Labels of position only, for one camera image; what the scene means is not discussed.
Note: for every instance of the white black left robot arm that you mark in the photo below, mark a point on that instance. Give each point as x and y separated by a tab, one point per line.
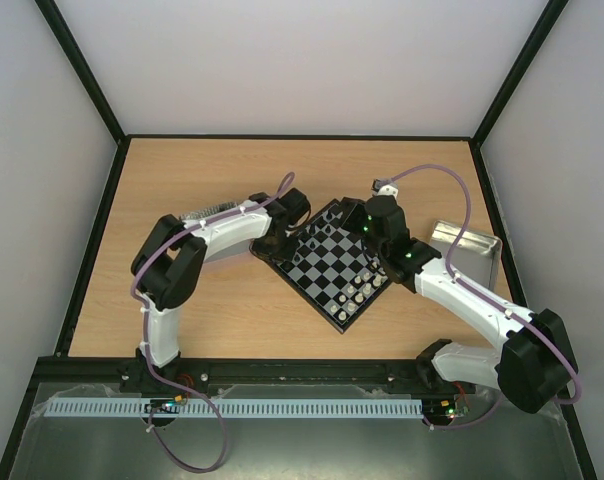
167	267

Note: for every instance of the metal tray of white pieces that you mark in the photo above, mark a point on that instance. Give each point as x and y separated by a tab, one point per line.
477	255

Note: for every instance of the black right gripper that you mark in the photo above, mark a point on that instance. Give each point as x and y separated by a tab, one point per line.
352	209

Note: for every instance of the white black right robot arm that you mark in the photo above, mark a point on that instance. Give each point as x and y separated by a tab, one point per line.
530	357

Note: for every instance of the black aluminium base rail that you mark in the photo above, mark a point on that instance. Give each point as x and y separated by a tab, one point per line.
209	376

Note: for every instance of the light blue slotted cable duct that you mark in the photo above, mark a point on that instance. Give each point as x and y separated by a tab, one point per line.
236	408

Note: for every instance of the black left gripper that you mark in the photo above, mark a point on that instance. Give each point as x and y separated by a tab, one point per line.
260	250

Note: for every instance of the grey tray of black pieces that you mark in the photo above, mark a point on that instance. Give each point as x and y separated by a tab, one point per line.
227	228

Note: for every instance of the black white chess board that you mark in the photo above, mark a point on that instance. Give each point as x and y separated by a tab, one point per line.
326	272

